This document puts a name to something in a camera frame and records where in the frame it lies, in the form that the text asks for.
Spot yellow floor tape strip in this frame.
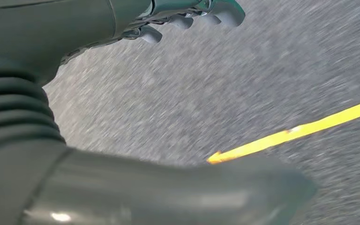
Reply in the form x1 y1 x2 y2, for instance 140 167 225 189
206 95 360 165

